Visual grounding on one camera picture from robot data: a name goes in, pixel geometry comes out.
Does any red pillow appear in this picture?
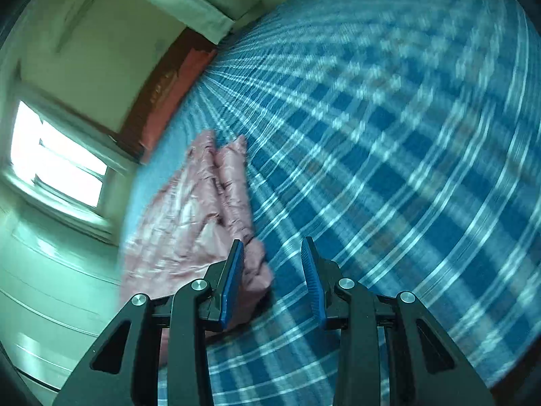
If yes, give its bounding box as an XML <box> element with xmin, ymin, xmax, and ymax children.
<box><xmin>139</xmin><ymin>49</ymin><xmax>216</xmax><ymax>163</ymax></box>

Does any pink quilted down jacket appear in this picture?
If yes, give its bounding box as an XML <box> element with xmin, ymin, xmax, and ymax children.
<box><xmin>120</xmin><ymin>130</ymin><xmax>272</xmax><ymax>329</ymax></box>

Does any left bedroom window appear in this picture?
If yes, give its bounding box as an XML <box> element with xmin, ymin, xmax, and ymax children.
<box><xmin>9</xmin><ymin>101</ymin><xmax>108</xmax><ymax>210</ymax></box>

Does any blue plaid bed sheet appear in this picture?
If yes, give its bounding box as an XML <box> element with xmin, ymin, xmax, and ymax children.
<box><xmin>124</xmin><ymin>0</ymin><xmax>540</xmax><ymax>405</ymax></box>

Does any dark wooden headboard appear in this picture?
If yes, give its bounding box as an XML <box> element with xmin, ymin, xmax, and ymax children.
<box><xmin>116</xmin><ymin>27</ymin><xmax>216</xmax><ymax>160</ymax></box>

